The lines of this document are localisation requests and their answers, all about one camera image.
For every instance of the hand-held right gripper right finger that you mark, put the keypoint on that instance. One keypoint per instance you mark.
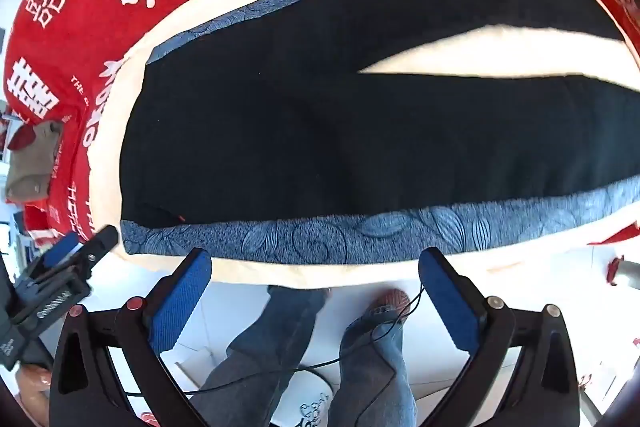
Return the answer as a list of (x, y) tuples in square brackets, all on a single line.
[(450, 302)]

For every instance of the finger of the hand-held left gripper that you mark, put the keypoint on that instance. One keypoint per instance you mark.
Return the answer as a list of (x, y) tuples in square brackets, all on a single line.
[(60, 248), (100, 241)]

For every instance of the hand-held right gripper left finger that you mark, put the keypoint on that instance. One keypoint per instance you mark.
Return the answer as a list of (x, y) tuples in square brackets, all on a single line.
[(180, 302)]

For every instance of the black pants with blue trim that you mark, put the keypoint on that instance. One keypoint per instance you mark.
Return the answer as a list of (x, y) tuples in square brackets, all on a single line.
[(300, 132)]

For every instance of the person's left hand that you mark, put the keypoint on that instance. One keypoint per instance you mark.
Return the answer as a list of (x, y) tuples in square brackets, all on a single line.
[(31, 384)]

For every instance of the red patterned slipper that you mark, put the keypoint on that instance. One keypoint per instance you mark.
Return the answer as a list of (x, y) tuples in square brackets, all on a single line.
[(392, 298)]

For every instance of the olive cloth item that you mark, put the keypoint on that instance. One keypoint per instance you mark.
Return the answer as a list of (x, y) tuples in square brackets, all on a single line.
[(32, 167)]

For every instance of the person's right leg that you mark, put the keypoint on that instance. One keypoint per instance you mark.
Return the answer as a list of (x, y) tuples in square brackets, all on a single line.
[(375, 367)]

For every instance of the person's leg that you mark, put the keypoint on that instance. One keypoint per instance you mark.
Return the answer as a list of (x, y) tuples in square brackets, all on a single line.
[(375, 367), (270, 347)]

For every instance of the person's left leg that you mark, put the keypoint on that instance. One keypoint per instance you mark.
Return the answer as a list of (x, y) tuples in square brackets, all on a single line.
[(270, 347)]

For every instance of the cream bed sheet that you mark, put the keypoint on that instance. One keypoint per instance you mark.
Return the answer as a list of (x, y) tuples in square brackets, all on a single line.
[(350, 274)]

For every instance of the white printed bag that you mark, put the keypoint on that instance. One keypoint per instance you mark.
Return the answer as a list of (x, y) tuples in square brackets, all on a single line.
[(310, 407)]

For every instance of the red and grey object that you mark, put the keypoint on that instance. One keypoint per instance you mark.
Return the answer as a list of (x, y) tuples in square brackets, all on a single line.
[(622, 272)]

